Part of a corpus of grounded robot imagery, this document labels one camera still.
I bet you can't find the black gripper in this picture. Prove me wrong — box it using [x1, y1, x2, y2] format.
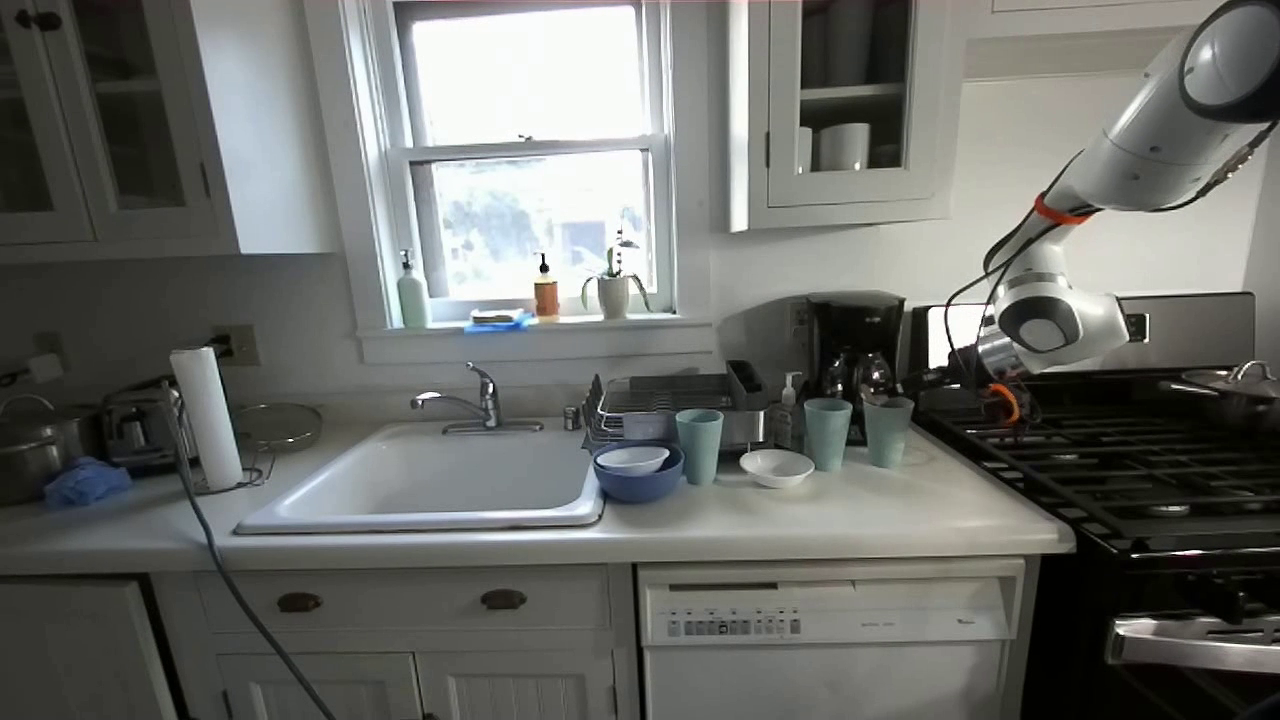
[911, 342, 1033, 434]

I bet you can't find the teal plastic cup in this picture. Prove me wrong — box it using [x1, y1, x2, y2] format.
[800, 396, 856, 477]
[672, 404, 729, 490]
[862, 391, 920, 473]

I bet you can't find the black coffee maker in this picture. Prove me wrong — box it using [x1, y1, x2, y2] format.
[800, 294, 911, 449]

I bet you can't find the clear dish soap bottle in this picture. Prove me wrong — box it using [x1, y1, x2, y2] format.
[772, 367, 810, 454]

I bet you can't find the small white bowl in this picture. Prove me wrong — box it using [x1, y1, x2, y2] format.
[737, 445, 822, 494]

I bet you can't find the black gas stove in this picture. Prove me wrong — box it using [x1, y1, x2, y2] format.
[908, 289, 1280, 720]

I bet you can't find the white glass door cabinet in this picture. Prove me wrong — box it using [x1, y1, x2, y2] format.
[726, 0, 968, 238]

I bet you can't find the metal dish rack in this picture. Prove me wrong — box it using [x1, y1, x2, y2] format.
[580, 355, 784, 456]

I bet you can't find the white dishwasher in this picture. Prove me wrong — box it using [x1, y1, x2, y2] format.
[635, 558, 1046, 720]

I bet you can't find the white mug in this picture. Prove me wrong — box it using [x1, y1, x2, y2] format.
[813, 118, 877, 177]

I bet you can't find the white bowl with blue rim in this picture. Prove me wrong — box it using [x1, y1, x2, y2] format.
[598, 445, 678, 482]

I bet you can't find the plant in white pot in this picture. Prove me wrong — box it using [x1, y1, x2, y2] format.
[580, 228, 655, 323]

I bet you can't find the amber soap bottle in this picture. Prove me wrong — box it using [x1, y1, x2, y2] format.
[533, 247, 563, 323]

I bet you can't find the blue sponge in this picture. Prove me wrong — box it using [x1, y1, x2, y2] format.
[461, 304, 533, 342]

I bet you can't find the chrome faucet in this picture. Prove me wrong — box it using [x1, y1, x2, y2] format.
[407, 355, 507, 438]

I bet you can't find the white framed window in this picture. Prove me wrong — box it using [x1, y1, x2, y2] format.
[301, 0, 719, 367]

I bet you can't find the white kitchen sink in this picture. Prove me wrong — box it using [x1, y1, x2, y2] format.
[233, 419, 607, 542]

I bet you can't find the green soap bottle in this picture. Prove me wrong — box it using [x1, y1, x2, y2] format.
[392, 247, 431, 336]

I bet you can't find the white base cabinet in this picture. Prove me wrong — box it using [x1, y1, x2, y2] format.
[0, 566, 645, 720]

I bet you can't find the glass lid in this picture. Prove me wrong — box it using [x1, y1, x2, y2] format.
[237, 400, 330, 459]

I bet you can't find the white paper towel roll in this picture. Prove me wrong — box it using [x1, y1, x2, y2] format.
[165, 343, 252, 498]

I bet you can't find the silver toaster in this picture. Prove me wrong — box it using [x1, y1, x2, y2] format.
[93, 381, 193, 473]

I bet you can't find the blue cloth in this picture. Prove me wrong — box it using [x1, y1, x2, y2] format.
[39, 456, 138, 511]

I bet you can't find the silver cooking pot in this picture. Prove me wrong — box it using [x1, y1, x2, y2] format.
[0, 391, 88, 510]

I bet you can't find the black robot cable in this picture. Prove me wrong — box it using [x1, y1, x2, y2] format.
[939, 149, 1088, 351]

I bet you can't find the wall power outlet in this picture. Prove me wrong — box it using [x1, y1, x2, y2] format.
[211, 321, 263, 367]

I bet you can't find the black power cord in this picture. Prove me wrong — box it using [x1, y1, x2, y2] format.
[165, 385, 342, 720]

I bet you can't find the white wall cabinet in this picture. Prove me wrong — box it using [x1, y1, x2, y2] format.
[0, 0, 344, 263]

